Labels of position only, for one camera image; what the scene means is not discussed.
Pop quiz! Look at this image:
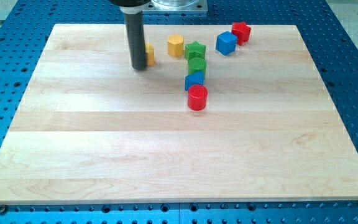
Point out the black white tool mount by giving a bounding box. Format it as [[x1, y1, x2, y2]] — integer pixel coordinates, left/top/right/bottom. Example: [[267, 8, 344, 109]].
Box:
[[109, 0, 150, 14]]

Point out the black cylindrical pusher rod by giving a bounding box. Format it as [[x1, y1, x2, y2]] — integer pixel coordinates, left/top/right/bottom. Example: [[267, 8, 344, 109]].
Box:
[[124, 11, 147, 70]]

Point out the yellow heart block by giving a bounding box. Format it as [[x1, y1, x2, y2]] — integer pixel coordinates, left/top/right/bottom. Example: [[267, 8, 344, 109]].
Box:
[[145, 43, 155, 66]]

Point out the yellow hexagon block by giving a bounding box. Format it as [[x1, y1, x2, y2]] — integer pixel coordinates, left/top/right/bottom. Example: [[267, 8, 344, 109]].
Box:
[[167, 34, 184, 57]]

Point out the green star block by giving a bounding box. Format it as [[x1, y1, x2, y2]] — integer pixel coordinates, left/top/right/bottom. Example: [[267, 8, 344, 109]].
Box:
[[185, 41, 206, 60]]

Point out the green cylinder block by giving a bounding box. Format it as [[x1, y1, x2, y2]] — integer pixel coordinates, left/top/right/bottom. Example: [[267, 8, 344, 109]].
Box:
[[188, 57, 207, 75]]

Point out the blue triangle block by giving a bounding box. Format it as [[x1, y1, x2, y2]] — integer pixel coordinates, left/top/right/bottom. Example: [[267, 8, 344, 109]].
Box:
[[184, 71, 204, 91]]

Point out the blue cube block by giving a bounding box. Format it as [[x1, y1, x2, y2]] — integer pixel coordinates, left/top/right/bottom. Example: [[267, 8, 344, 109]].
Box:
[[215, 31, 237, 55]]

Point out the red cylinder block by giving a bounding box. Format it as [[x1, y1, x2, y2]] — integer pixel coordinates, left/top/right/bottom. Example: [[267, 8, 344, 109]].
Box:
[[187, 84, 208, 111]]

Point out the red star block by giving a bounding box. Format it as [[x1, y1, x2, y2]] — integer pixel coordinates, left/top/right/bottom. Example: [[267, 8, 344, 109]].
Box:
[[231, 21, 252, 45]]

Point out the light wooden board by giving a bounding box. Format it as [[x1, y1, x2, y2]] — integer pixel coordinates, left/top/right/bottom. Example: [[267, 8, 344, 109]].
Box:
[[0, 24, 358, 205]]

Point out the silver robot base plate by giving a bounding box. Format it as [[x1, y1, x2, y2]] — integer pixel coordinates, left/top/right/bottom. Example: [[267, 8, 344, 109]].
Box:
[[143, 0, 208, 13]]

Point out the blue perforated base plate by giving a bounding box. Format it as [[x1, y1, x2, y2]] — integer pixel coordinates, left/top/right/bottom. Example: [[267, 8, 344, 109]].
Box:
[[0, 1, 358, 223]]

